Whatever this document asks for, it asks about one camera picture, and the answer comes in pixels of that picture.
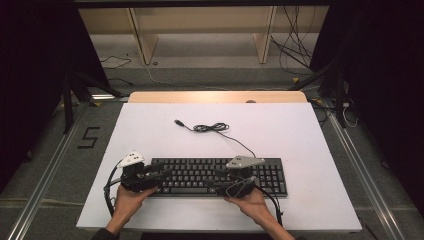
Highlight short metal floor rail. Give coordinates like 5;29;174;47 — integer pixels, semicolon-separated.
91;94;130;101

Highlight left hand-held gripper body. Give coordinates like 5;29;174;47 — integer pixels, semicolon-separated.
118;151;164;193

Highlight black keyboard cable with plug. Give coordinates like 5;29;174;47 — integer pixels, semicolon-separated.
173;119;258;160

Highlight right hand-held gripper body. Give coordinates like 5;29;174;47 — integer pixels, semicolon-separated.
215;155;266;198

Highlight white table board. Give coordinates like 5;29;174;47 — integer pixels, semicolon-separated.
75;102;363;233

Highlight person's right hand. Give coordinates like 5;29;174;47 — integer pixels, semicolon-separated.
223;191;272;228

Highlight looped white cable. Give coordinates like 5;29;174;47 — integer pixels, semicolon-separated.
341;101;360;129

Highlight bundle of black floor cables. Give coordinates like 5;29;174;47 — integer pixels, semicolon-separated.
269;5;322;76

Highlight person's left hand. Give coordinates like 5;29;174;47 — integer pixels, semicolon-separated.
109;186;158;229

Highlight thin black floor cable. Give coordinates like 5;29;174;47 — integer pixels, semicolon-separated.
99;54;134;87

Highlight long metal floor rail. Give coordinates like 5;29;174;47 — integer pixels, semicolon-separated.
6;103;88;240
321;98;406;240

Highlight left hand-held gripper cable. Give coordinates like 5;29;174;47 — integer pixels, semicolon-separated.
103;159;125;218

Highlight light wooden shelf unit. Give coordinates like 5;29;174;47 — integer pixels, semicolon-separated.
78;5;331;66

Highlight light wooden table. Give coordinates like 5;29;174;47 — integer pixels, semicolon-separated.
128;90;308;104

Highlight black computer keyboard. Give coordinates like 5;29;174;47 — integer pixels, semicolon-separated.
148;157;288;198

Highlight black metal stand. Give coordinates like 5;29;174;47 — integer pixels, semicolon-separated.
288;59;348;130
60;70;125;135

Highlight dark curtain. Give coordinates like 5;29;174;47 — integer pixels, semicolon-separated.
0;0;110;195
309;0;424;216

